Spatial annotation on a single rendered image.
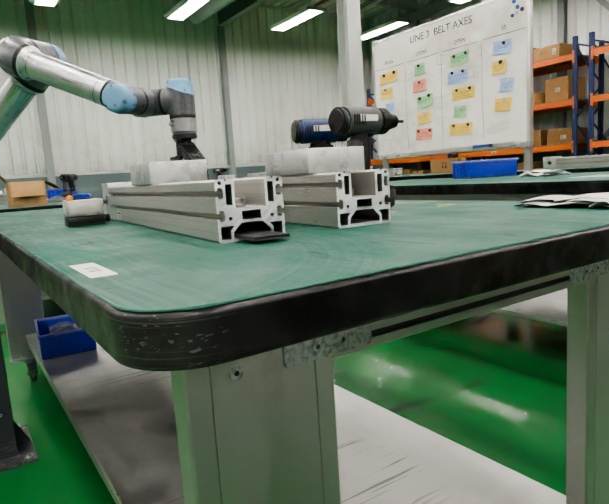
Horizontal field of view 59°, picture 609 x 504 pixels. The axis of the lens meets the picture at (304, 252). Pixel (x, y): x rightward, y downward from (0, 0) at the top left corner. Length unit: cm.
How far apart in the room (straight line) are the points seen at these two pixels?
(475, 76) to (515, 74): 32
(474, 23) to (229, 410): 389
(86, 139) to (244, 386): 1234
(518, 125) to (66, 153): 1026
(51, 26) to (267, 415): 1268
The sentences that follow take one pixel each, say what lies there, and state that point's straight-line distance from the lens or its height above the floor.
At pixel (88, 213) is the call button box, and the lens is 133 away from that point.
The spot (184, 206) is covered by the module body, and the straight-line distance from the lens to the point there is 85.
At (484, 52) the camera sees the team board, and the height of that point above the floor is 161.
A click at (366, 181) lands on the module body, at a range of 86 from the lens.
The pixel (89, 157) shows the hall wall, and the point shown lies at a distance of 1274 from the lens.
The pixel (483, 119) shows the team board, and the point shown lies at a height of 116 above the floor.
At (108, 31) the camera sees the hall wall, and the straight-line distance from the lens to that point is 1335.
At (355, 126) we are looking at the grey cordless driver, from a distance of 114.
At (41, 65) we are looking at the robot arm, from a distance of 169.
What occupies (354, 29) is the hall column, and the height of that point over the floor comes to 322.
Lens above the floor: 86
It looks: 8 degrees down
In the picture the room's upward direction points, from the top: 4 degrees counter-clockwise
